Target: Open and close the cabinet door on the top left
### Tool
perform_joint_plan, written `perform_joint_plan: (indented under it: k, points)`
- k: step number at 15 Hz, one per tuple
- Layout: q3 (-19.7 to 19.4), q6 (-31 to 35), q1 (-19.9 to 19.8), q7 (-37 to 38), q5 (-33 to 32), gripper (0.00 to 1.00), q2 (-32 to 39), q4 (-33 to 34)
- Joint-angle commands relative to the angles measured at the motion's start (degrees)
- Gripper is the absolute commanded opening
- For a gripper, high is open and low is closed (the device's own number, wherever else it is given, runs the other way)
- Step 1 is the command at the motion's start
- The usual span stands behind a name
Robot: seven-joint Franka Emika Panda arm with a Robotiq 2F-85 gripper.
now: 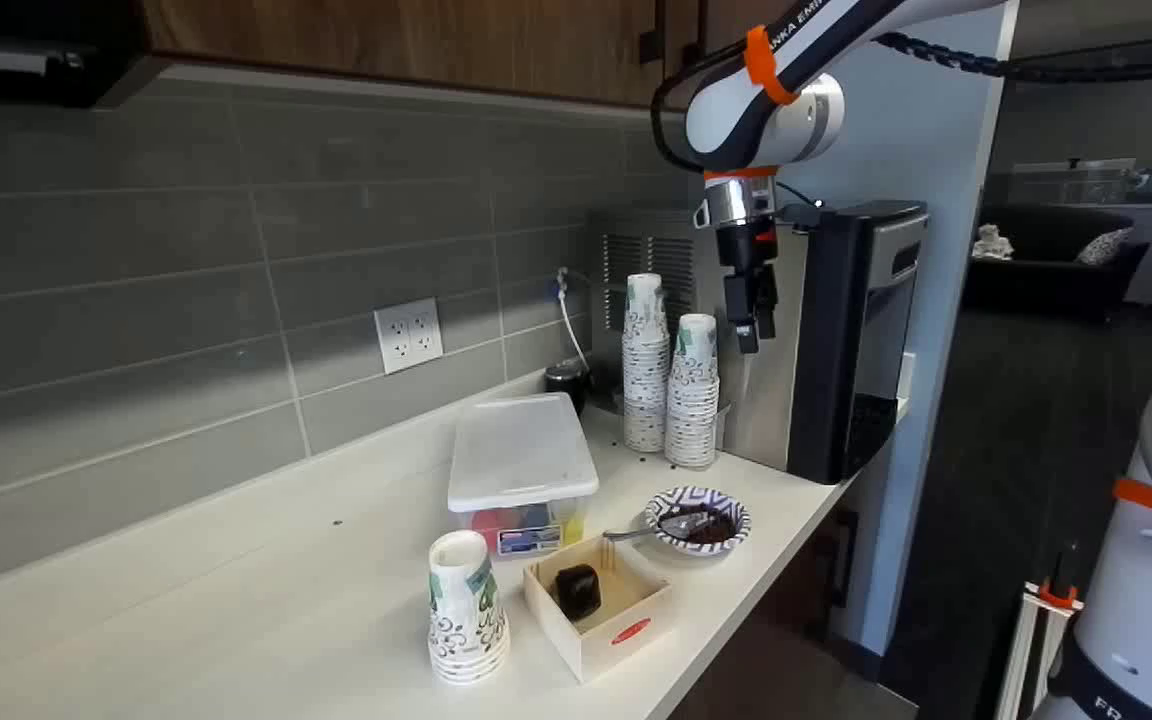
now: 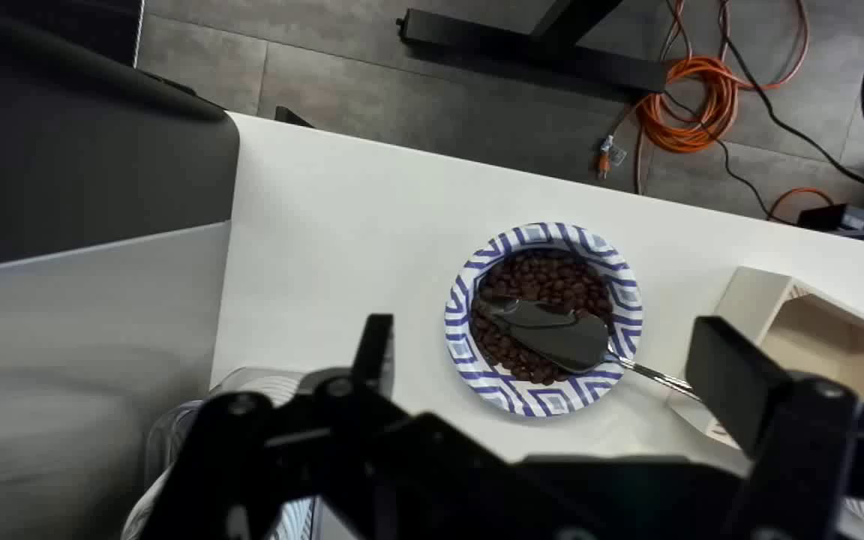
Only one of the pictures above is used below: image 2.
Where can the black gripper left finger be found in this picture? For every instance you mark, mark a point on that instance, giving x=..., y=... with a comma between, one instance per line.
x=373, y=346

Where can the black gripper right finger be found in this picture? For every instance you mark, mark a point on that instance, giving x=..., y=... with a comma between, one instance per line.
x=743, y=380

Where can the light wooden box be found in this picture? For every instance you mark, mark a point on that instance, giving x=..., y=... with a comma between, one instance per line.
x=752, y=300

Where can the dark grey spoon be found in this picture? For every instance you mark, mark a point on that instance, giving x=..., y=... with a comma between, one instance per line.
x=563, y=340

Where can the blue patterned paper bowl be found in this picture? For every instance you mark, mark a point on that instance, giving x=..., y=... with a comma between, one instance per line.
x=553, y=400

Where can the brown coffee beans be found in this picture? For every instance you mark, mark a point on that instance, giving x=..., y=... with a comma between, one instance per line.
x=553, y=280

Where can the black power strip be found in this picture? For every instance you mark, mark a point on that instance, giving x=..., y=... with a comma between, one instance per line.
x=853, y=218

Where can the black metal stand base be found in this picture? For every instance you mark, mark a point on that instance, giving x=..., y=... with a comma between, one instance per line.
x=511, y=45

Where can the steel and black appliance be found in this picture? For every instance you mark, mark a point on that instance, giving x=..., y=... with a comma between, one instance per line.
x=53, y=150

